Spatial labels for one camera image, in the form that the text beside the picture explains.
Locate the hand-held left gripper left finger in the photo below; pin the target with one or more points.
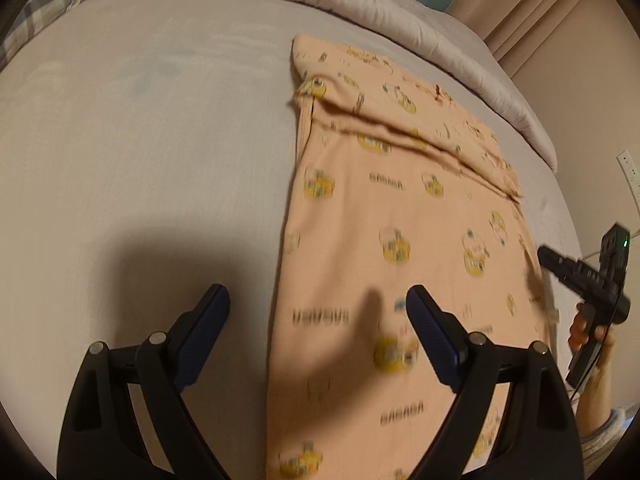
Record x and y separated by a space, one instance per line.
205 325

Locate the person's right hand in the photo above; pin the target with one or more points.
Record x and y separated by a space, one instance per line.
580 330

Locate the person's right forearm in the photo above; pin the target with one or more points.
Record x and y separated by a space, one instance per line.
602 430

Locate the peach cartoon print pants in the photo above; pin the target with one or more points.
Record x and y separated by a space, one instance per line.
400 210

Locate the white power strip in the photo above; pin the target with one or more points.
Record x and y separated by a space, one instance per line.
629 170

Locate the bed with pale sheet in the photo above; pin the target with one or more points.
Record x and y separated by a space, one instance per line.
125 160

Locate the beige curtain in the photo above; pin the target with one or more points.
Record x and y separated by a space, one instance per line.
525 10

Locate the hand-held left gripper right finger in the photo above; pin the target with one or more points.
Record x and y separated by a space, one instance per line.
430 330

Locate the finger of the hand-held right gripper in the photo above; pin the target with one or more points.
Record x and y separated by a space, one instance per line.
557 262

